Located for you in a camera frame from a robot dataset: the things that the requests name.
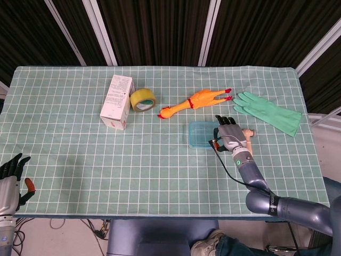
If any chrome metal bar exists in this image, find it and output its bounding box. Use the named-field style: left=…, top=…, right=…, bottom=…
left=266, top=244, right=297, bottom=253

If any blue container lid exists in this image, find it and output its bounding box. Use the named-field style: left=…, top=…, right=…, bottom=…
left=188, top=121, right=221, bottom=150

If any white cardboard box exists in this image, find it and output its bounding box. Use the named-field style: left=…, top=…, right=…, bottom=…
left=100, top=74, right=135, bottom=131

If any green checked tablecloth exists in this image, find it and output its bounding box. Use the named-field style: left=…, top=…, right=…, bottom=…
left=0, top=66, right=334, bottom=221

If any beige sneaker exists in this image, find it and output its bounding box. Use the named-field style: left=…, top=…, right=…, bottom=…
left=191, top=229, right=226, bottom=256

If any black pleated curtain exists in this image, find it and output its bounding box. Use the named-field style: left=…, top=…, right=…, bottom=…
left=0, top=0, right=341, bottom=114

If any yellow packing tape roll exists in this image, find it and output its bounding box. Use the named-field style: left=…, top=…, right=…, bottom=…
left=129, top=87, right=157, bottom=113

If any wooden toy hammer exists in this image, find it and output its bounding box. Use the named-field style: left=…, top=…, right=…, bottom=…
left=241, top=129, right=257, bottom=157

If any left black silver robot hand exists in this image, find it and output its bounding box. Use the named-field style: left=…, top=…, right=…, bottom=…
left=0, top=153, right=37, bottom=215

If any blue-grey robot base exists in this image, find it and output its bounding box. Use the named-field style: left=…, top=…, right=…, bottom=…
left=106, top=219, right=221, bottom=256

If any black floor cable with plug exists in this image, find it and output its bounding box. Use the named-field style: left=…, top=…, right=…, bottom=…
left=79, top=219, right=110, bottom=241

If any blue jeans leg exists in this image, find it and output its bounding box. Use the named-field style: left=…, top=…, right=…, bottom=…
left=215, top=234, right=267, bottom=256
left=323, top=177, right=341, bottom=206

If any green rubber glove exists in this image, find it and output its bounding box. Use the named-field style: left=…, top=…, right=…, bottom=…
left=233, top=91, right=303, bottom=138

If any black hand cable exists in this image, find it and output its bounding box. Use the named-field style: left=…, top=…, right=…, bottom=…
left=209, top=138, right=301, bottom=252

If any orange rubber chicken toy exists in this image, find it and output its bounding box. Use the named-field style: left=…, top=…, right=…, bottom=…
left=157, top=88, right=233, bottom=120

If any thin white aluminium post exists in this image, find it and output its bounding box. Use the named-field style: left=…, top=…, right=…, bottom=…
left=44, top=0, right=87, bottom=67

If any wide white aluminium post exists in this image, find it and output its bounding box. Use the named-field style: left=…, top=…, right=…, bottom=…
left=295, top=20, right=341, bottom=78
left=198, top=0, right=222, bottom=67
left=82, top=0, right=118, bottom=67

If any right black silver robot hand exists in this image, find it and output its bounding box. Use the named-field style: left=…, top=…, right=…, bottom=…
left=212, top=115, right=248, bottom=154

